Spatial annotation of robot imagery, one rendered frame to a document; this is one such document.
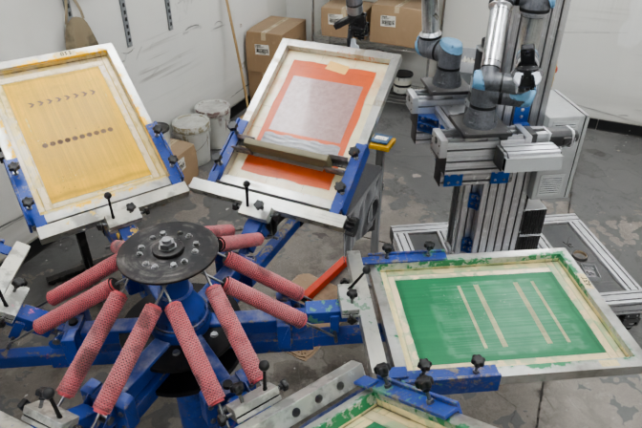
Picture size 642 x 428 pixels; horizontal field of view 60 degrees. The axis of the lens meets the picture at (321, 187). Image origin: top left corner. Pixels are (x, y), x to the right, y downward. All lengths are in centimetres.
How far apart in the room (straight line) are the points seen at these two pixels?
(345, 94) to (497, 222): 118
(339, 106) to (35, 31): 212
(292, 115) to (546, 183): 137
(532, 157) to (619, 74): 327
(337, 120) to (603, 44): 372
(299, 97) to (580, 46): 368
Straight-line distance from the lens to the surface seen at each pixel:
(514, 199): 312
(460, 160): 263
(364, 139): 229
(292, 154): 224
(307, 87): 255
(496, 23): 236
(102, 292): 177
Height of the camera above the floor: 234
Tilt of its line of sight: 32 degrees down
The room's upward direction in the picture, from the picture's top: straight up
